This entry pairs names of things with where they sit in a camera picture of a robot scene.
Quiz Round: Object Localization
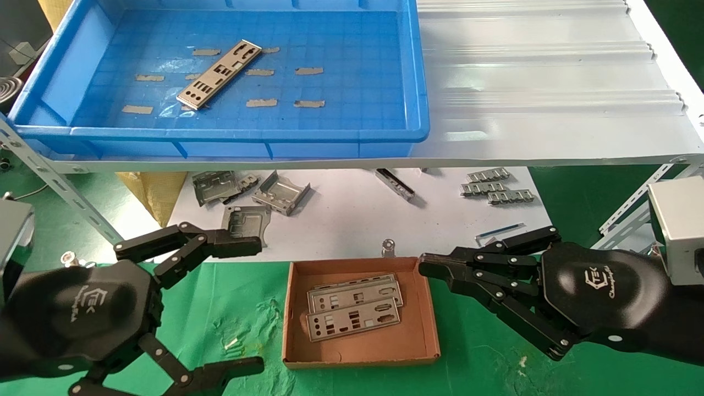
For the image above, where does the white cable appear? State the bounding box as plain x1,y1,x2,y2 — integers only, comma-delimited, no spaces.
0,184,49,201

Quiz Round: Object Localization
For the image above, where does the tan sack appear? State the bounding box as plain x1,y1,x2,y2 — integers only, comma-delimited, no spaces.
37,0,73,31

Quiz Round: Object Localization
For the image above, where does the grey slotted metal strut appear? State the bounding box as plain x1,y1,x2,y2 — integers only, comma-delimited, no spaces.
593,162,704,251
0,118,124,245

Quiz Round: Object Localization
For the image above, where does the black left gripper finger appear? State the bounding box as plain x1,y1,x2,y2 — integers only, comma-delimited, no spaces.
114,222,262,290

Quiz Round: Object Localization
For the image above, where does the silver IO shield plate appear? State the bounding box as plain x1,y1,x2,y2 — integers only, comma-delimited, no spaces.
307,279,404,315
305,301,401,343
312,273,398,292
176,40,262,111

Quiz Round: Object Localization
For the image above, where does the grey comb-shaped metal piece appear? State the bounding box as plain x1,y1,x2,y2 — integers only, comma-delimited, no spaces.
460,182,508,197
487,189,536,206
467,167,511,183

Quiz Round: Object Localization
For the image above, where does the yellow woven sack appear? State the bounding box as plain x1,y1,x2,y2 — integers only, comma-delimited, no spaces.
117,172,188,228

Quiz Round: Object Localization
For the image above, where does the grey U-shaped metal bracket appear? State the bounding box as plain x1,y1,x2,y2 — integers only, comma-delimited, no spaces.
251,170,311,216

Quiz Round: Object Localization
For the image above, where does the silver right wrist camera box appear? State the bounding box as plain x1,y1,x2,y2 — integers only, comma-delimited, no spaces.
647,176,704,287

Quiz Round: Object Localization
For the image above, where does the green cloth mat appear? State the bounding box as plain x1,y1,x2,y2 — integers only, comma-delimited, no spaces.
0,256,704,396

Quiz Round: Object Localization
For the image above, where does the white paper sheet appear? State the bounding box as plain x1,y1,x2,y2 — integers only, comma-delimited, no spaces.
154,168,553,263

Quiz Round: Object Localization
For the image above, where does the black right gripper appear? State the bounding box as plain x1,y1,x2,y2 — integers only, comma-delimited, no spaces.
418,225,704,366

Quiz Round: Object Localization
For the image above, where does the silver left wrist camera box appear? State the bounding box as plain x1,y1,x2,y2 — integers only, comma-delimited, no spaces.
0,199,35,309

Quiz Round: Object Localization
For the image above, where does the long grey metal bar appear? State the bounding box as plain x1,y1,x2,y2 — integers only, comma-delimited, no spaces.
376,168,416,202

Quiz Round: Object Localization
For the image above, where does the blue pen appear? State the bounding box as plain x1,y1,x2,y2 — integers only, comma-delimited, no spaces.
475,222,525,246

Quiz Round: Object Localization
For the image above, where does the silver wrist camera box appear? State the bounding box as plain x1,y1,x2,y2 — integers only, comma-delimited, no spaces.
0,199,35,309
647,176,704,287

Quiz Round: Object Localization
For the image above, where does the metal wire coil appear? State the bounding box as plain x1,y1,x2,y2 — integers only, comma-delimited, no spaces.
0,77,24,111

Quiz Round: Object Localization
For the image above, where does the grey stamped metal plate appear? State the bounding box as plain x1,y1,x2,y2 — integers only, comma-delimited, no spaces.
192,171,243,207

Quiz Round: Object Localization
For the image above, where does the brown cardboard box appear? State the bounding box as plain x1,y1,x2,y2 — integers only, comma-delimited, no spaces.
282,256,441,369

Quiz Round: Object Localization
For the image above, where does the white corrugated shelf board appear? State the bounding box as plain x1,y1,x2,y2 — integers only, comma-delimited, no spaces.
33,0,704,174

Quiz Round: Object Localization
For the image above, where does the grey metal plate with cutouts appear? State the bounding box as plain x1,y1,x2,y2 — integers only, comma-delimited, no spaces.
221,205,272,248

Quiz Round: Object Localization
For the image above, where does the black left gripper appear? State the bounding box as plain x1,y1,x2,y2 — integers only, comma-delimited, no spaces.
0,258,266,396

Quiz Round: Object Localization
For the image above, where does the blue plastic tray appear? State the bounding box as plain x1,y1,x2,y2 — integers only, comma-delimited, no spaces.
7,0,431,160

